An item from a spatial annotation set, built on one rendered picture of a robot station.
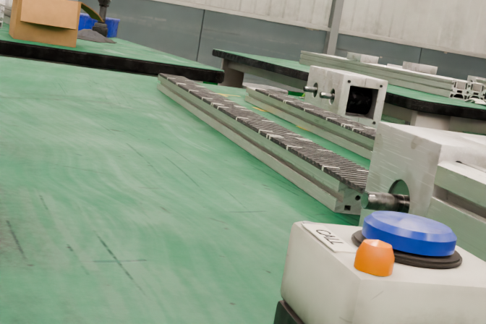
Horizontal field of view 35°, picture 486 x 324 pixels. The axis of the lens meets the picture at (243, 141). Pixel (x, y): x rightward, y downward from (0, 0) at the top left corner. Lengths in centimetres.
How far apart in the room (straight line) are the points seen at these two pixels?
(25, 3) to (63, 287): 223
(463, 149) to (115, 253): 22
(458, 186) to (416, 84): 340
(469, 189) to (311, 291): 15
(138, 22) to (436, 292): 1149
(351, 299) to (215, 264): 19
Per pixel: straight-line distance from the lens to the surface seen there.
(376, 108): 150
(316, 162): 72
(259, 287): 45
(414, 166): 51
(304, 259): 35
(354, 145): 111
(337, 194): 70
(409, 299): 31
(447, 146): 49
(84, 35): 341
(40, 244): 48
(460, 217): 46
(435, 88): 373
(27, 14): 260
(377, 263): 30
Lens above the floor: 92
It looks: 8 degrees down
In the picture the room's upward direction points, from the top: 9 degrees clockwise
